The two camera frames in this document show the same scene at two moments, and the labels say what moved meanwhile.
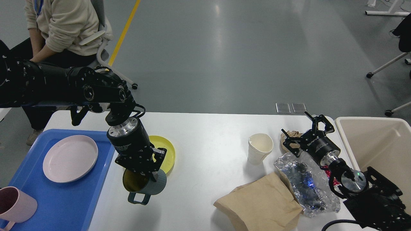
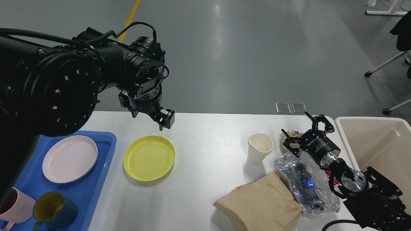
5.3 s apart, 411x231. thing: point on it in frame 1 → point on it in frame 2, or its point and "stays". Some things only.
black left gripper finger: [160, 153] → [165, 118]
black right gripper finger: [295, 151] stays
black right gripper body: [315, 143] stays
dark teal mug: [135, 182] → [53, 209]
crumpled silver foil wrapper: [309, 182] stays
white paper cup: [260, 145] stays
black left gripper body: [129, 138] → [145, 98]
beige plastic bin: [383, 143] stays
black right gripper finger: [328, 128] stays
